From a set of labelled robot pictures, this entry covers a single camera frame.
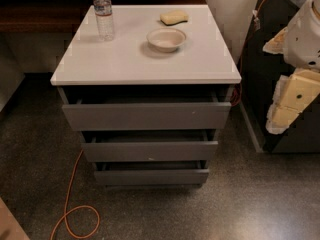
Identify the grey drawer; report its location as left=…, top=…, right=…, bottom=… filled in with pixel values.
left=62, top=101, right=231, bottom=131
left=82, top=131, right=218, bottom=162
left=94, top=161, right=209, bottom=186

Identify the grey top drawer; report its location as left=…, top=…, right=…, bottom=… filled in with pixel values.
left=62, top=101, right=231, bottom=131

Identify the dark wooden bench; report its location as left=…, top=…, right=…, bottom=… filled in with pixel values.
left=0, top=0, right=208, bottom=34

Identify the grey bottom drawer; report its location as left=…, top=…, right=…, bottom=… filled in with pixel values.
left=94, top=161, right=209, bottom=186

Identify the orange cable on floor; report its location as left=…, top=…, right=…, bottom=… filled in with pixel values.
left=49, top=149, right=101, bottom=240

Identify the white bowl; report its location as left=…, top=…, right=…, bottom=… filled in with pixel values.
left=146, top=28, right=186, bottom=53

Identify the grey drawer cabinet white top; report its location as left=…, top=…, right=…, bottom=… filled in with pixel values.
left=50, top=4, right=242, bottom=190

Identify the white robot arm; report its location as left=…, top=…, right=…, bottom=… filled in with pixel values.
left=263, top=0, right=320, bottom=134

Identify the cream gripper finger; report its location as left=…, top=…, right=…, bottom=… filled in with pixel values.
left=266, top=68, right=320, bottom=135
left=262, top=27, right=288, bottom=54

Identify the clear plastic water bottle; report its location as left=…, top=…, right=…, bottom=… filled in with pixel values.
left=93, top=0, right=114, bottom=40

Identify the black cabinet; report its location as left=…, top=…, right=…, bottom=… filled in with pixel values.
left=239, top=0, right=320, bottom=153

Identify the yellow sponge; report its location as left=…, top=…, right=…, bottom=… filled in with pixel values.
left=160, top=10, right=189, bottom=26

